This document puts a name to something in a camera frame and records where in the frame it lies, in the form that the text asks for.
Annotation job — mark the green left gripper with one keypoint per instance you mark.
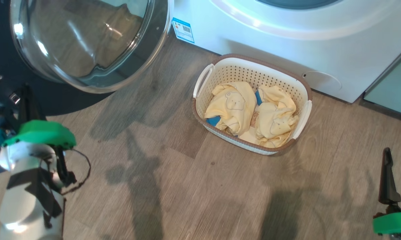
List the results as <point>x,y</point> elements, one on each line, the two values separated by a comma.
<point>42,133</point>

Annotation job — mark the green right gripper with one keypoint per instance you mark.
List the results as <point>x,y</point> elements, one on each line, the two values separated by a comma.
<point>395,222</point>

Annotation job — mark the black round glass washer door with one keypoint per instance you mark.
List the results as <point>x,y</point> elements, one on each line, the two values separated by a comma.
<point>87,40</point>

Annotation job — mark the yellow baby garment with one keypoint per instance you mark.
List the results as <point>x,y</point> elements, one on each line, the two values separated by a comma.
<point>277,120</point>

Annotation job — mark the yellow bear print garment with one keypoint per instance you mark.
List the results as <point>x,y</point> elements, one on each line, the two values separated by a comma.
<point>232,106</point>

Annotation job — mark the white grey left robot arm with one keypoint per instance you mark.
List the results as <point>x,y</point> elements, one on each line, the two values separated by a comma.
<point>23,200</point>

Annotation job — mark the white front-load washing machine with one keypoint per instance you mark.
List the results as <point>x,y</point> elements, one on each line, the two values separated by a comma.
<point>270,40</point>

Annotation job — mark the plain pale green cabinet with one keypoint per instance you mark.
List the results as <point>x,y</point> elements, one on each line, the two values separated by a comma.
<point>394,86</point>

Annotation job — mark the round drain filter cover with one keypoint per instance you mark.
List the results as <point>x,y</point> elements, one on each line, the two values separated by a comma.
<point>324,81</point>

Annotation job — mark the blue energy label sticker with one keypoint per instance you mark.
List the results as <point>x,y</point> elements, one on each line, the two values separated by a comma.
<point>183,30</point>

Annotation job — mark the cream perforated laundry basket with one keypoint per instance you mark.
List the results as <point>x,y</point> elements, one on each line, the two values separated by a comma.
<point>220,71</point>

